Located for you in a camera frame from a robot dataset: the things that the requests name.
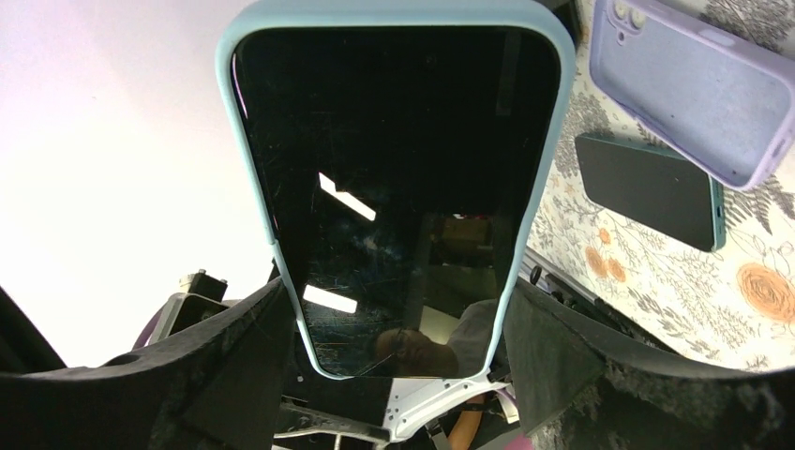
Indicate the floral table mat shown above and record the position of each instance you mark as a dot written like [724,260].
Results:
[733,307]

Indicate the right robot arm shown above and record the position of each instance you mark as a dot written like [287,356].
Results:
[387,413]

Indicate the teal-edged phone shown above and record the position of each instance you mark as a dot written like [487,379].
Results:
[655,187]

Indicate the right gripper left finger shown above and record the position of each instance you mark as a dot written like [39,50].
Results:
[214,385]

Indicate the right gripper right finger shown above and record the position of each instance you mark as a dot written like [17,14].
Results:
[582,385]

